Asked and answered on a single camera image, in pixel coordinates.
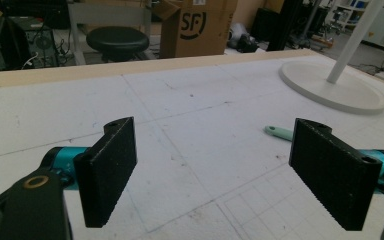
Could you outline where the black computer tower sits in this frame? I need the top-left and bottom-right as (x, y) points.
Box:
(9, 16), (60, 70)

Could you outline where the black round stool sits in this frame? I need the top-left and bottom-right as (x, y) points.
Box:
(85, 25), (150, 63)

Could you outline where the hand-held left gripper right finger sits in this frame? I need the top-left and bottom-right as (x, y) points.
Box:
(288, 117), (384, 232)

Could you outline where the white cabinet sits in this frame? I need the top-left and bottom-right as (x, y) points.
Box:
(361, 6), (384, 48)

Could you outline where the black bag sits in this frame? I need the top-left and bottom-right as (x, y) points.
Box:
(235, 33), (260, 54)

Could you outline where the brown cardboard box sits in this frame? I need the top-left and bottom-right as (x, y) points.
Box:
(152, 0), (239, 60)

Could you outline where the mint green tool handle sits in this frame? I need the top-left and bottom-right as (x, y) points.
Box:
(263, 125), (295, 142)

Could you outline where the white round lamp stand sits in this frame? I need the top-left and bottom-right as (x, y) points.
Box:
(278, 0), (384, 116)

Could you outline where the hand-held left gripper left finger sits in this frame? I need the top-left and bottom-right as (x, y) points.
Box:
(40, 116), (138, 229)

